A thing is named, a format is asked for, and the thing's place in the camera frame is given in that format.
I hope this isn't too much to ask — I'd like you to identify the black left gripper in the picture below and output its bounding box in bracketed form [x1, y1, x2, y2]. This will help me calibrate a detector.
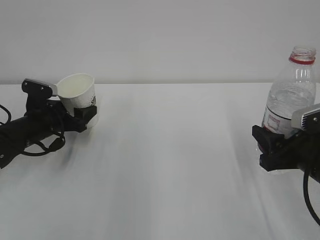
[25, 94, 97, 133]

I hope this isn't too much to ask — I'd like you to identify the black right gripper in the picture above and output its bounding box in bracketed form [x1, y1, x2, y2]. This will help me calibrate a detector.
[251, 125, 320, 172]

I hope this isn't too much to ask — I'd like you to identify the white paper cup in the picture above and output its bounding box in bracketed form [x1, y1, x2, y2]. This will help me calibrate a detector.
[56, 73, 97, 117]

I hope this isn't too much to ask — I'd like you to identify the Nongfu Spring water bottle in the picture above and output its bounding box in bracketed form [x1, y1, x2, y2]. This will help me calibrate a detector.
[261, 45, 317, 139]

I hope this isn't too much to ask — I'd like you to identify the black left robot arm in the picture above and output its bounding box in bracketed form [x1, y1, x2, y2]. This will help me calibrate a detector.
[0, 98, 98, 169]

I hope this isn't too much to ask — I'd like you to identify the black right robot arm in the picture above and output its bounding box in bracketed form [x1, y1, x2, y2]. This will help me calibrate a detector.
[251, 125, 320, 182]

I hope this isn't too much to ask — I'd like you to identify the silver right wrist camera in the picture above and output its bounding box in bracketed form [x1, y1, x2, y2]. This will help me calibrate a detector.
[291, 103, 320, 133]

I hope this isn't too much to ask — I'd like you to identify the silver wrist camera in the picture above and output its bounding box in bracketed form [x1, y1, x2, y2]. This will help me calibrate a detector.
[21, 78, 58, 99]
[291, 103, 320, 133]

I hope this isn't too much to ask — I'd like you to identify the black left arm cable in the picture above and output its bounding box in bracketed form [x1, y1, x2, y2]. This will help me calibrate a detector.
[0, 103, 66, 157]

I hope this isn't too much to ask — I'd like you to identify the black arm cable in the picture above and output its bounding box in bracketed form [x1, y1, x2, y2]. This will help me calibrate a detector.
[303, 167, 320, 227]
[0, 103, 66, 157]

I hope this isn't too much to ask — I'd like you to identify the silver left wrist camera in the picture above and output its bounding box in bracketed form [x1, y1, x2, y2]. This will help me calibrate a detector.
[21, 78, 58, 99]

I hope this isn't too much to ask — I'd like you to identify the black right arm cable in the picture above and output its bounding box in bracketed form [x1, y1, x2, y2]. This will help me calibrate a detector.
[303, 167, 320, 227]

